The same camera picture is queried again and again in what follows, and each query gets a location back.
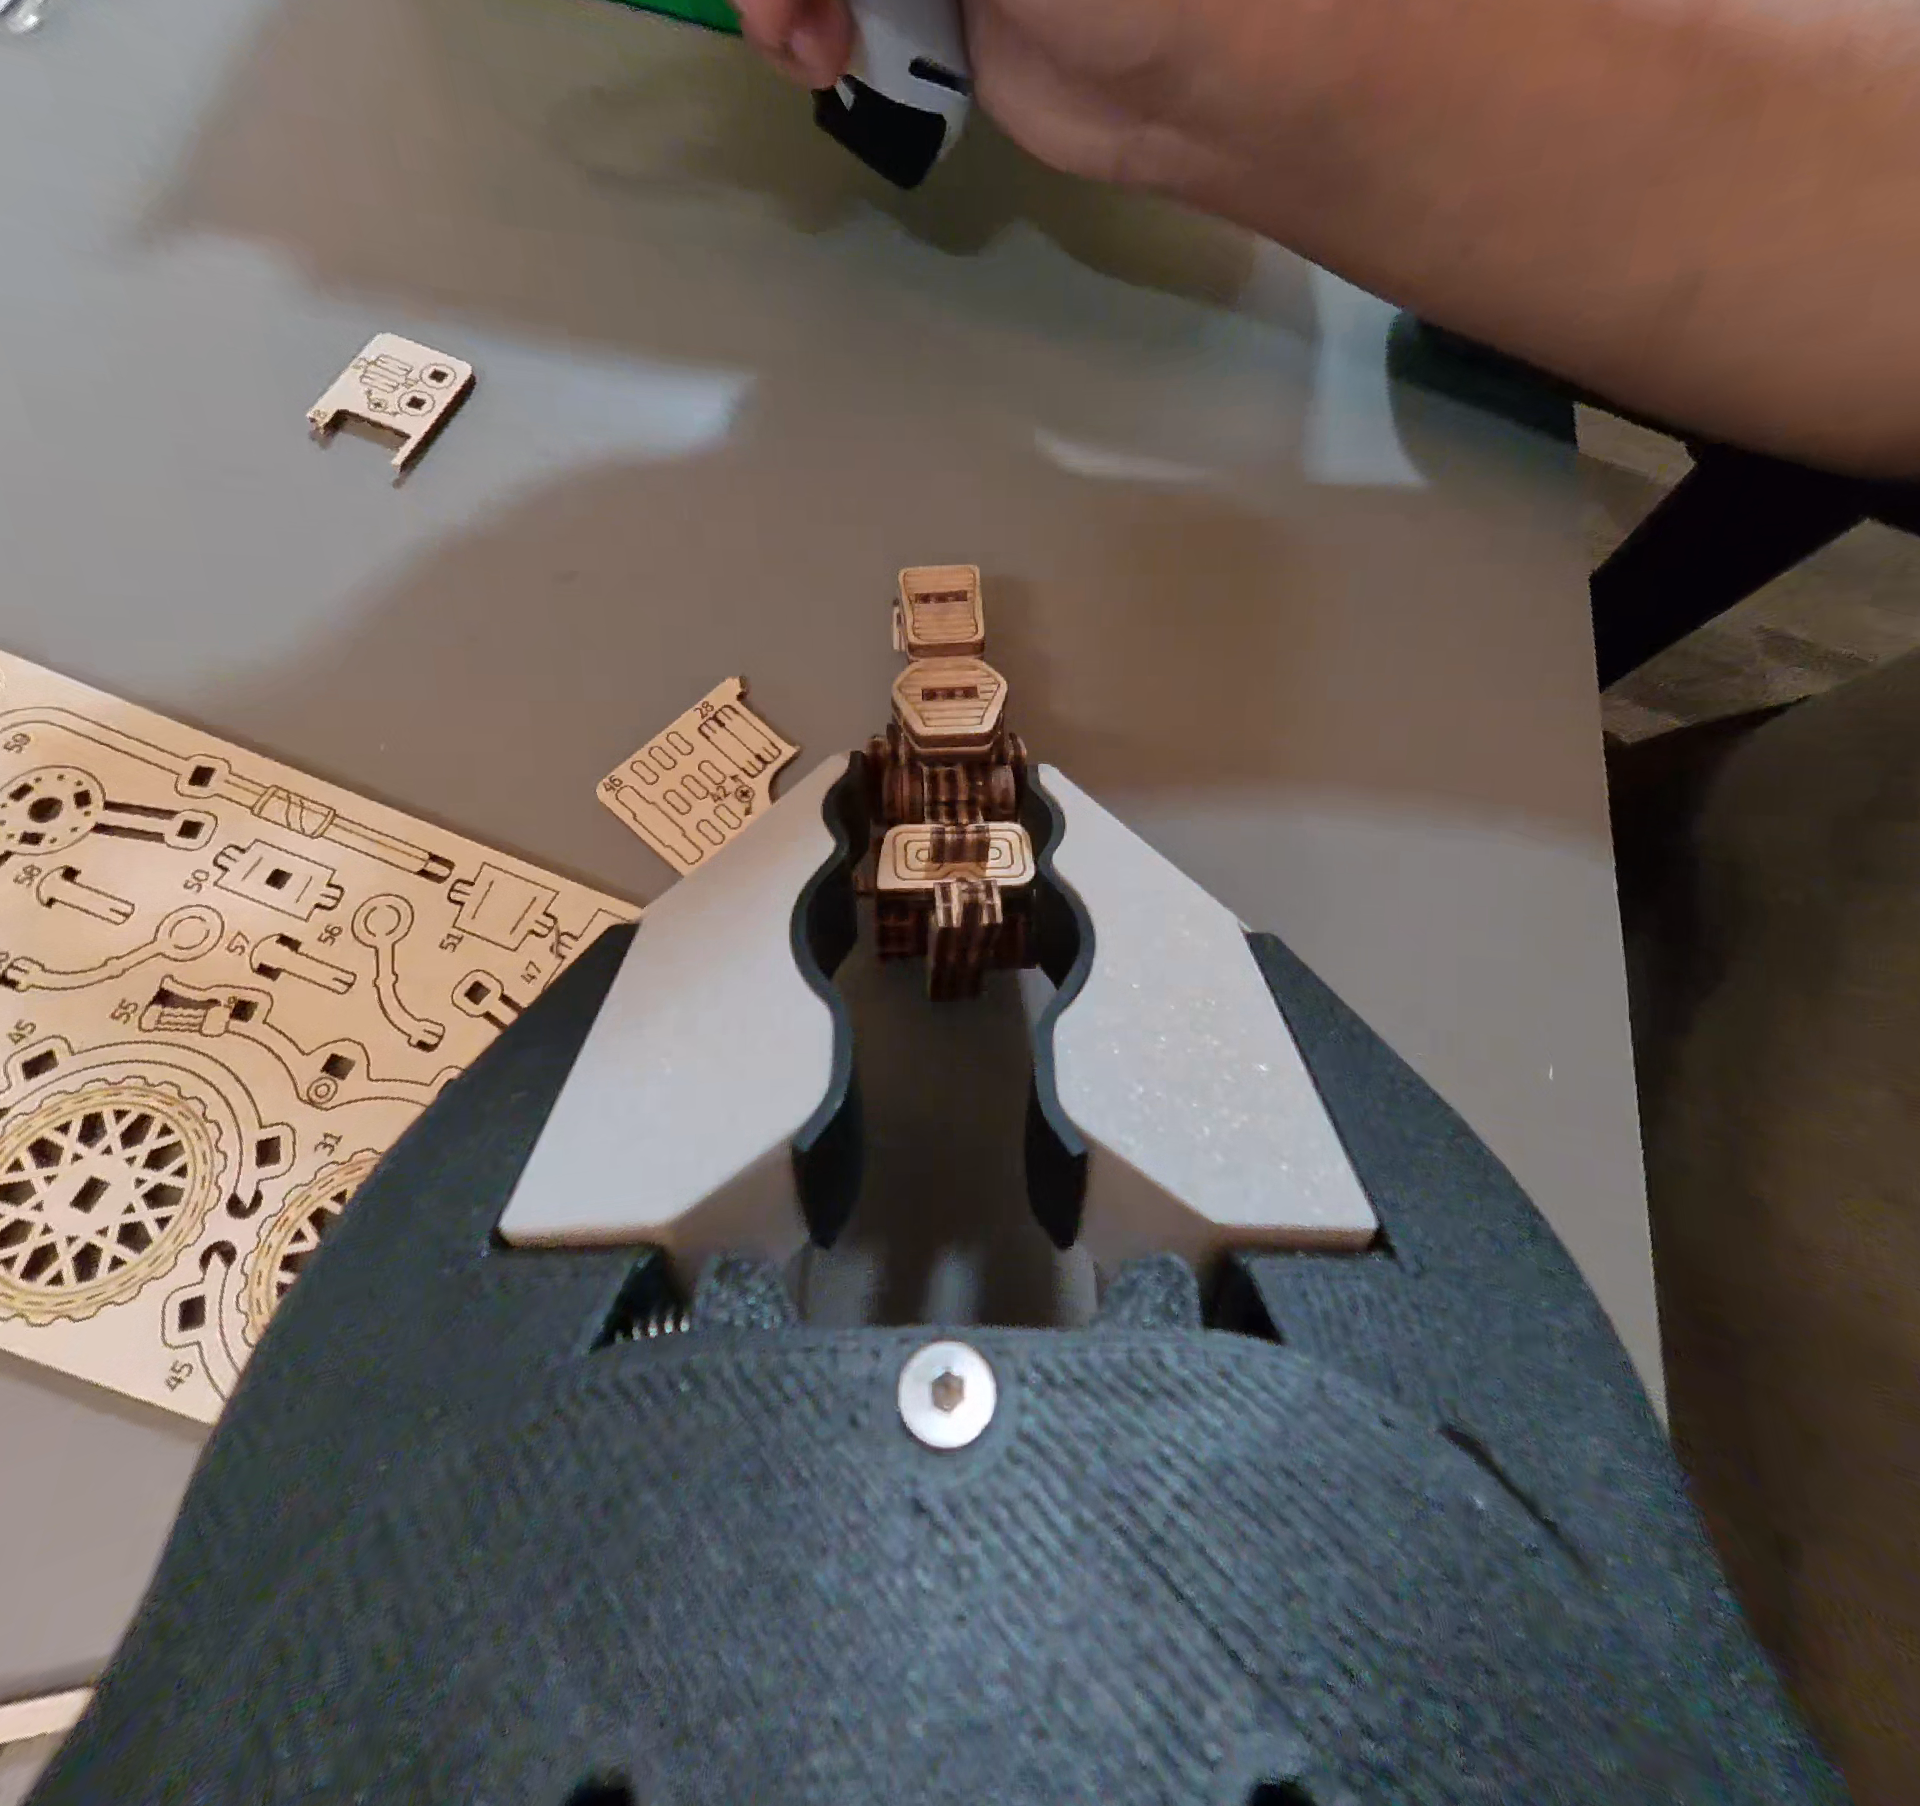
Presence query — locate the wooden puzzle sheet with wheels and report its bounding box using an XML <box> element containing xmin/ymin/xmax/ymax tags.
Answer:
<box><xmin>0</xmin><ymin>648</ymin><xmax>648</xmax><ymax>1429</ymax></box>

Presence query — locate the wooden vehicle model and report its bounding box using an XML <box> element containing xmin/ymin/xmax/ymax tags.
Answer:
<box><xmin>856</xmin><ymin>563</ymin><xmax>1045</xmax><ymax>1001</ymax></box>

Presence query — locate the notched wooden sheet fragment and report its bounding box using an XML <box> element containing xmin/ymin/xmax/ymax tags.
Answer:
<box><xmin>309</xmin><ymin>332</ymin><xmax>478</xmax><ymax>469</ymax></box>

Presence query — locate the person's brown clothing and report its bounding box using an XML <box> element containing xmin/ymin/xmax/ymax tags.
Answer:
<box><xmin>1613</xmin><ymin>665</ymin><xmax>1920</xmax><ymax>1806</ymax></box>

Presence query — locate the grey desk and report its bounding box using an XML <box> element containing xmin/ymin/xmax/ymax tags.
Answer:
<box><xmin>0</xmin><ymin>0</ymin><xmax>1668</xmax><ymax>1806</ymax></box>

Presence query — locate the slotted wooden sheet fragment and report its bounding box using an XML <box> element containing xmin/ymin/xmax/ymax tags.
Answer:
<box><xmin>598</xmin><ymin>677</ymin><xmax>800</xmax><ymax>879</ymax></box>

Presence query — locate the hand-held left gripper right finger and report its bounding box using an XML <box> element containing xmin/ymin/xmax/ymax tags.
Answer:
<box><xmin>1026</xmin><ymin>759</ymin><xmax>1385</xmax><ymax>1255</ymax></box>

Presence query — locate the person's right hand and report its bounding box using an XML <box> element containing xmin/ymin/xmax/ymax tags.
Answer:
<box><xmin>678</xmin><ymin>0</ymin><xmax>1351</xmax><ymax>207</ymax></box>

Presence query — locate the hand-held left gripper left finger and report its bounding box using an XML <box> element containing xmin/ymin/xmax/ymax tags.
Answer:
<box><xmin>495</xmin><ymin>753</ymin><xmax>872</xmax><ymax>1252</ymax></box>

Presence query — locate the person's right forearm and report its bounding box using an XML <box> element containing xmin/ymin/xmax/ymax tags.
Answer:
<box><xmin>1276</xmin><ymin>0</ymin><xmax>1920</xmax><ymax>478</ymax></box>

